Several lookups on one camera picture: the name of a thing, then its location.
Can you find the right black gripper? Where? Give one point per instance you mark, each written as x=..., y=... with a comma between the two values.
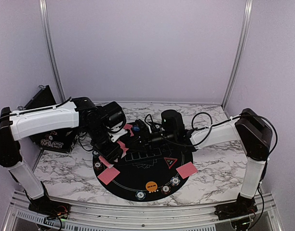
x=145, y=139

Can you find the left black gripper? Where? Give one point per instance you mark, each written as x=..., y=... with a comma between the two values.
x=110, y=154

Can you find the blue small blind button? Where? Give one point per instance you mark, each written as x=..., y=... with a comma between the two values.
x=136, y=128

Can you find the red playing card deck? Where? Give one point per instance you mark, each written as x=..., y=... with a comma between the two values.
x=105, y=162

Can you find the red chip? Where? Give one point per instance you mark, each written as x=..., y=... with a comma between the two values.
x=165, y=189
x=98, y=166

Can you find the face-down card seat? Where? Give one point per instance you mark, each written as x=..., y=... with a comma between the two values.
x=186, y=170
x=129, y=128
x=108, y=175

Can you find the red black triangle all-in marker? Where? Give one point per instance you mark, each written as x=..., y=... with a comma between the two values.
x=170, y=161

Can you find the orange big blind button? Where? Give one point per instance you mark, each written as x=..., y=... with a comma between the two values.
x=151, y=186

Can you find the blue white chip bottom seat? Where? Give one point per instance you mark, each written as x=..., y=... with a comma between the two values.
x=175, y=181

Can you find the face-down card top seat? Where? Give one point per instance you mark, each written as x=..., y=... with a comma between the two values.
x=129, y=128

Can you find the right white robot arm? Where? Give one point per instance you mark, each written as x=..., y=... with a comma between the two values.
x=257, y=135

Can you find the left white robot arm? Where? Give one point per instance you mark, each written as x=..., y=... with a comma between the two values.
x=104, y=125

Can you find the round black poker mat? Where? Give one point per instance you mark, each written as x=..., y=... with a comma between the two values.
x=138, y=168

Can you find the black poker chip case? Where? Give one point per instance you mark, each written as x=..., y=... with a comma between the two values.
x=58, y=140

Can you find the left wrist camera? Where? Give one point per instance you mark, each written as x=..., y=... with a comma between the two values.
x=114, y=120

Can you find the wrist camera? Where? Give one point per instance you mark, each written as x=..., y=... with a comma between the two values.
x=172, y=123
x=114, y=120

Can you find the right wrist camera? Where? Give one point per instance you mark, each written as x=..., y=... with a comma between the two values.
x=172, y=123

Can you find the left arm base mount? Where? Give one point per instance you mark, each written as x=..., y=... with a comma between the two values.
x=54, y=209

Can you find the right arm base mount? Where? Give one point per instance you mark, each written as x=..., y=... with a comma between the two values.
x=234, y=210

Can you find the front aluminium rail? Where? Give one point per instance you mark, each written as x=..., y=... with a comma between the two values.
x=84, y=216

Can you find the left aluminium frame post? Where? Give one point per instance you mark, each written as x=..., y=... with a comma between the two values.
x=50, y=48

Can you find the aluminium frame post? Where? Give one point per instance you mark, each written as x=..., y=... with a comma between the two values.
x=240, y=48
x=50, y=48

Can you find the right aluminium frame post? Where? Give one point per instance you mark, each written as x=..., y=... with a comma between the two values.
x=240, y=48

